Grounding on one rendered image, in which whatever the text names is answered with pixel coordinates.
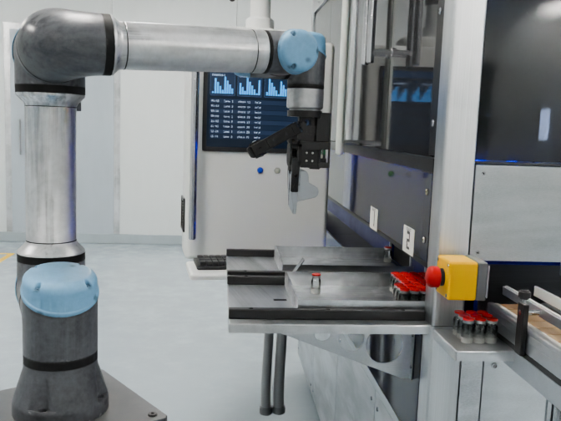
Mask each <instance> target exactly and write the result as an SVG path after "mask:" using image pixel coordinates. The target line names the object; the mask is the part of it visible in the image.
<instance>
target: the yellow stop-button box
mask: <svg viewBox="0 0 561 421"><path fill-rule="evenodd" d="M437 266H439V268H440V270H441V274H442V280H441V285H440V287H436V291H437V292H439V293H440V294H441V295H442V296H444V297H445V298H446V299H448V300H458V301H473V300H476V301H485V296H486V285H487V274H488V263H487V262H485V261H483V260H481V259H479V258H477V257H475V256H473V255H466V256H464V255H439V256H438V258H437Z"/></svg>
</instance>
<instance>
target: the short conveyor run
mask: <svg viewBox="0 0 561 421"><path fill-rule="evenodd" d="M503 295H504V296H505V297H508V298H509V299H511V300H513V301H514V302H516V303H517V304H499V303H494V302H488V305H487V309H486V311H487V312H488V314H492V315H493V317H496V318H497V319H498V324H497V325H498V335H497V338H498V339H500V340H501V341H502V342H504V343H505V344H506V345H508V346H509V347H510V348H512V350H514V352H515V354H514V362H504V363H505V364H506V365H508V366H509V367H510V368H511V369H512V370H513V371H514V372H515V373H516V374H517V375H519V376H520V377H521V378H522V379H524V380H525V381H526V382H527V383H528V384H530V385H531V386H532V387H533V388H534V389H536V390H537V391H538V392H539V393H541V394H542V395H543V396H544V397H545V398H546V399H547V400H548V401H549V402H550V403H552V404H553V405H554V406H555V407H556V408H558V409H559V410H560V411H561V298H560V297H557V296H555V295H554V294H552V293H550V292H547V291H545V290H544V289H543V288H541V287H538V286H534V294H533V295H534V296H536V297H537V298H539V299H541V300H543V301H544V302H546V303H541V304H540V303H537V302H536V301H534V300H532V299H531V292H530V291H529V290H528V289H520V291H516V290H514V289H513V288H511V287H509V286H505V287H503ZM549 304H550V305H549ZM555 307H556V308H555ZM557 308H558V309H557Z"/></svg>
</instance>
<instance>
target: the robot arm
mask: <svg viewBox="0 0 561 421"><path fill-rule="evenodd" d="M12 56H13V62H14V88H15V94H16V95H17V96H18V97H19V98H20V99H21V100H22V101H23V103H24V129H25V208H26V241H25V242H24V244H23V245H22V246H21V247H20V248H18V249H17V277H16V281H15V295H16V298H17V301H18V304H19V307H20V311H21V315H22V325H23V369H22V372H21V374H20V377H19V380H18V384H17V387H16V389H15V392H14V395H13V399H12V416H13V419H14V420H15V421H92V420H94V419H96V418H98V417H100V416H101V415H102V414H104V413H105V412H106V410H107V409H108V407H109V391H108V389H107V386H106V383H105V381H104V377H103V374H102V372H101V369H100V366H99V362H98V298H99V285H98V279H97V276H96V274H95V272H94V271H93V270H92V269H91V268H89V267H87V266H85V248H84V247H83V246H81V245H80V244H79V243H78V241H77V106H78V104H79V103H80V102H81V101H82V100H83V99H84V98H85V77H90V76H113V75H114V74H115V73H116V72H117V71H118V70H150V71H184V72H217V73H234V74H235V75H237V76H243V77H248V78H263V79H287V102H286V107H287V108H288V109H290V110H287V116H290V117H298V121H296V122H297V123H296V122H295V123H292V124H289V125H287V126H286V127H285V128H283V129H280V130H279V131H277V132H275V133H274V134H271V135H269V136H268V137H266V138H264V139H262V140H260V139H258V140H254V141H253V142H252V143H251V144H249V147H248V148H247V149H246V150H247V152H248V154H249V156H250V157H251V158H256V159H258V158H259V157H263V156H264V155H265V154H267V152H266V151H268V150H270V149H272V148H274V147H276V146H277V145H279V144H281V143H283V142H285V141H287V142H288V144H287V154H286V163H287V165H288V171H287V188H288V206H289V207H290V209H291V212H292V214H295V213H296V206H297V202H298V201H301V200H308V199H311V198H315V197H317V196H318V193H319V190H318V188H317V187H315V186H314V185H312V184H310V183H309V175H308V173H307V172H306V171H305V170H303V169H300V167H301V168H309V169H313V170H319V169H320V168H330V150H331V143H330V142H329V138H330V121H331V113H322V111H321V109H323V104H324V81H325V62H326V39H325V37H324V36H323V35H322V34H321V33H315V32H307V31H306V30H304V29H295V28H292V29H289V30H287V31H276V30H262V29H248V28H220V27H206V26H191V25H177V24H162V23H135V22H120V21H118V20H117V19H116V18H115V17H114V16H113V15H112V14H108V13H91V12H83V11H76V10H70V9H64V8H45V9H41V10H38V11H37V12H35V13H32V14H31V15H30V16H28V17H27V18H26V19H25V20H24V21H23V23H22V24H21V26H20V28H19V29H18V31H17V32H16V34H15V36H14V38H13V44H12ZM306 120H308V121H309V124H308V125H306V124H307V122H306ZM298 126H299V127H298ZM326 150H328V163H326Z"/></svg>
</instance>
